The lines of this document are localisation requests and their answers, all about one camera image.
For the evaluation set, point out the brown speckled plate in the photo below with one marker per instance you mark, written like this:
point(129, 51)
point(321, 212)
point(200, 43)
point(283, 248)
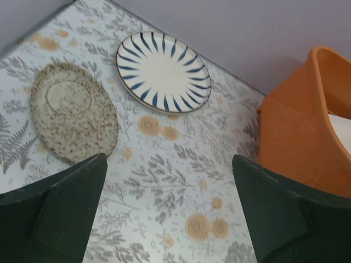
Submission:
point(73, 113)

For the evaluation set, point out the orange plastic basin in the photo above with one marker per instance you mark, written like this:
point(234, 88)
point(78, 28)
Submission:
point(297, 139)

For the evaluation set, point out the blue striped white plate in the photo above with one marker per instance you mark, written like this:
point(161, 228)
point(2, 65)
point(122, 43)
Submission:
point(163, 73)

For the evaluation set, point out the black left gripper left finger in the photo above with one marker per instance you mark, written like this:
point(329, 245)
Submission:
point(51, 219)

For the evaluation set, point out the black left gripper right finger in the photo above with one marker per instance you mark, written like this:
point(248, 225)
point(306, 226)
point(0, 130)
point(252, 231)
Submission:
point(289, 221)

